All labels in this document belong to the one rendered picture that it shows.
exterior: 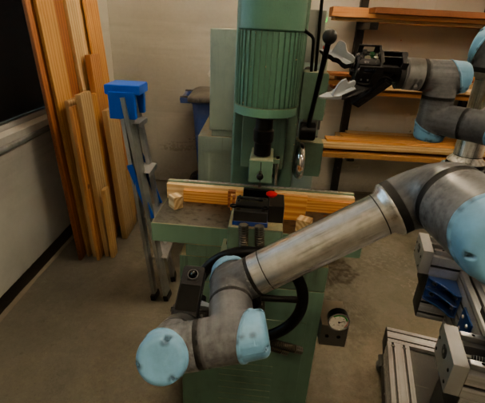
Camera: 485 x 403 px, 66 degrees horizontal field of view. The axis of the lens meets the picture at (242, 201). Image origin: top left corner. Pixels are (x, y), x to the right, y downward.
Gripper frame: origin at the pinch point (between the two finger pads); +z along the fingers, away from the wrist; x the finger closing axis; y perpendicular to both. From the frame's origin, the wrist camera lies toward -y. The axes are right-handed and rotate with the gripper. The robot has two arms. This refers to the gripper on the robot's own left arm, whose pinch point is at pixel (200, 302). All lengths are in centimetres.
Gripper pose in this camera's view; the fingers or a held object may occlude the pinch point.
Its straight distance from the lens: 91.3
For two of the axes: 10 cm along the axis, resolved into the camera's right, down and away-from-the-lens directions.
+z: 0.5, 0.9, 9.9
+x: 10.0, 0.8, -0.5
